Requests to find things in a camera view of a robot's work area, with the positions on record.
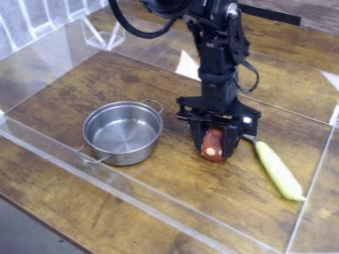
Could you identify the small silver pot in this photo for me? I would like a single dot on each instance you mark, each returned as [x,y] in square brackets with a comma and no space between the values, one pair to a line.
[121,132]

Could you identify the red toy mushroom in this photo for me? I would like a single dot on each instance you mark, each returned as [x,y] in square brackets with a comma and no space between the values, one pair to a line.
[212,145]

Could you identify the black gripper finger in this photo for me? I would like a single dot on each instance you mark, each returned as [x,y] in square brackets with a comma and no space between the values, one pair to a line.
[197,129]
[230,138]

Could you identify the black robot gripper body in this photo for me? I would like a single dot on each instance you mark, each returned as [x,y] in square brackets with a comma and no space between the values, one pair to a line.
[217,106]

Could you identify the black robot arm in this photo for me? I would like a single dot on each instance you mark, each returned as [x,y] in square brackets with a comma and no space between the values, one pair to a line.
[213,21]

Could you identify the clear acrylic barrier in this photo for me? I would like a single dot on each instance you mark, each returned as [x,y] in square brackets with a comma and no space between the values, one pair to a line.
[66,61]

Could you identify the black bar in background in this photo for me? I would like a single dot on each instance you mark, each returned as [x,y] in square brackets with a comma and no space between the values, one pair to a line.
[270,15]

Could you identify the spoon with yellow handle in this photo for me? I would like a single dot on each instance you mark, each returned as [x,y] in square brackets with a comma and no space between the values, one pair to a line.
[276,170]

